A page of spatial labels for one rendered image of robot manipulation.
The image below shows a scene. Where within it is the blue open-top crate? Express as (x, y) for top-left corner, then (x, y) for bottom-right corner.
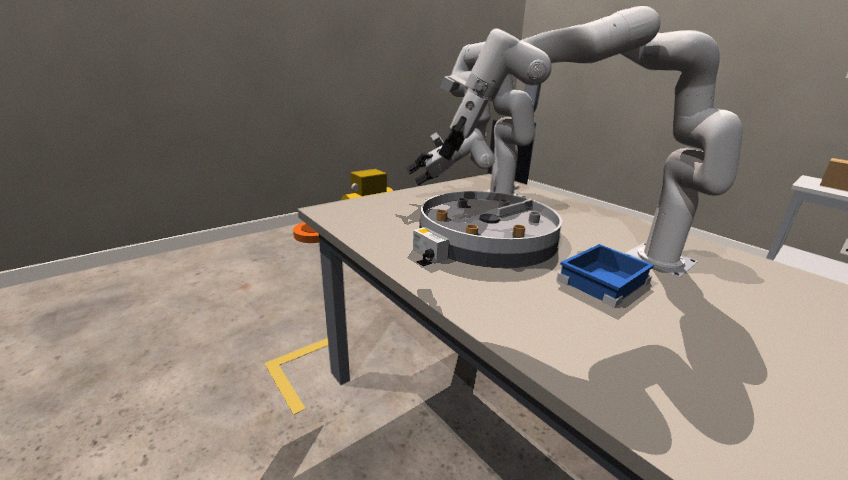
(560, 244), (654, 301)

